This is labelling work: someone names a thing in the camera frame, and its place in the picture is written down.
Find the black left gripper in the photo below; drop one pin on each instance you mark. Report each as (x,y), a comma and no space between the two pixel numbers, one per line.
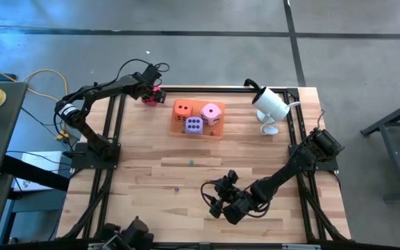
(146,87)

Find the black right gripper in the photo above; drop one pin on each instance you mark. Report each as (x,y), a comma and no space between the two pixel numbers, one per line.
(241,194)

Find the large red foam die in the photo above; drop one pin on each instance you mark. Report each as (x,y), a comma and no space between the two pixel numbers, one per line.
(153,96)

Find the large orange foam die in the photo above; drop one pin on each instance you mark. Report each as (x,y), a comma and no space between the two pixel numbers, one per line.
(182,110)

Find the large pink foam die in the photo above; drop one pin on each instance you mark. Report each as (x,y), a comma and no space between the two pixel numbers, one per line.
(211,114)

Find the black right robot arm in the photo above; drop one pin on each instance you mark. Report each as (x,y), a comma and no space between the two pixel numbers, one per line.
(297,163)

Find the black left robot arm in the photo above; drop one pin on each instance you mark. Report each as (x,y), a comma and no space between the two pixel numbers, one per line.
(96,92)

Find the large purple foam die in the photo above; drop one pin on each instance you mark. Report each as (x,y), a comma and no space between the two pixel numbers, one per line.
(194,125)

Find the orange translucent plastic bin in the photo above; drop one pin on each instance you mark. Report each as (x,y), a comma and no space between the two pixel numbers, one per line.
(217,133)

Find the white box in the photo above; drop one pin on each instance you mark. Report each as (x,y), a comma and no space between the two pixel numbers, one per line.
(40,163)

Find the black support beam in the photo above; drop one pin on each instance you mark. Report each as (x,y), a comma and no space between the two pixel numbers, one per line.
(37,173)

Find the black metal stand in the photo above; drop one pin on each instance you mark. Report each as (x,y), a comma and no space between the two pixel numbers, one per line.
(394,139)

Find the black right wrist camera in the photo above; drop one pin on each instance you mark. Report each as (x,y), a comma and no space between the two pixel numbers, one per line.
(237,213)

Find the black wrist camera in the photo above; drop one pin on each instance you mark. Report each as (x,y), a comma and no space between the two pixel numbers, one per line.
(237,213)
(151,73)

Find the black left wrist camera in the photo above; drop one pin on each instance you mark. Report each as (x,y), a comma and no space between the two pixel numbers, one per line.
(151,73)

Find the black aluminium table frame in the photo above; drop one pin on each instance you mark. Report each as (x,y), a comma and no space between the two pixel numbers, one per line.
(227,90)

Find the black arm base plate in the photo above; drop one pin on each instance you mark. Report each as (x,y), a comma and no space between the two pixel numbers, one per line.
(328,165)
(82,159)

